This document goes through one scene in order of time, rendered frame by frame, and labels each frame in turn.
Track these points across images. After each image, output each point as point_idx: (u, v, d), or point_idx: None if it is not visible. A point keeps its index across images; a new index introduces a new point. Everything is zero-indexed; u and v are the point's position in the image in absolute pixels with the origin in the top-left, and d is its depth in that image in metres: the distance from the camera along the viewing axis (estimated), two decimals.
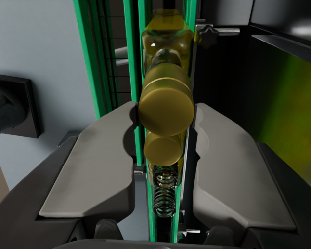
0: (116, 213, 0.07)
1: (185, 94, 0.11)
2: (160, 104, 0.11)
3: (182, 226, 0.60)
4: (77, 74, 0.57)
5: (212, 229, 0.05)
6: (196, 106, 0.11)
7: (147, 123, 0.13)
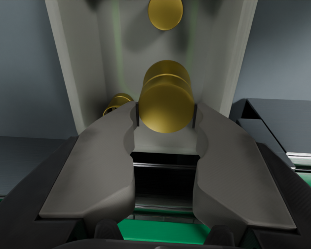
0: (116, 213, 0.07)
1: None
2: None
3: None
4: None
5: (212, 229, 0.05)
6: (196, 106, 0.11)
7: None
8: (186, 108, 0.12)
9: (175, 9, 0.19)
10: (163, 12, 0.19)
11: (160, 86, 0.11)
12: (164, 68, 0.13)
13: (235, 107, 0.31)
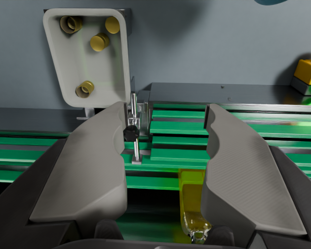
0: (109, 213, 0.07)
1: None
2: None
3: None
4: (211, 44, 0.51)
5: (212, 229, 0.05)
6: (209, 107, 0.11)
7: None
8: None
9: (100, 43, 0.46)
10: (96, 44, 0.46)
11: None
12: None
13: (149, 87, 0.58)
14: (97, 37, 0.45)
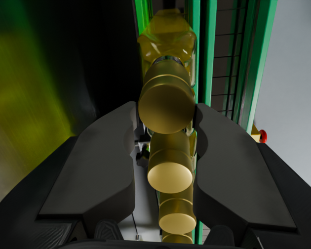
0: (116, 213, 0.07)
1: None
2: None
3: None
4: (281, 35, 0.46)
5: (212, 229, 0.05)
6: (196, 106, 0.11)
7: (188, 243, 0.21)
8: (186, 177, 0.14)
9: (182, 109, 0.11)
10: (163, 112, 0.12)
11: (164, 164, 0.14)
12: (166, 139, 0.16)
13: None
14: (174, 90, 0.11)
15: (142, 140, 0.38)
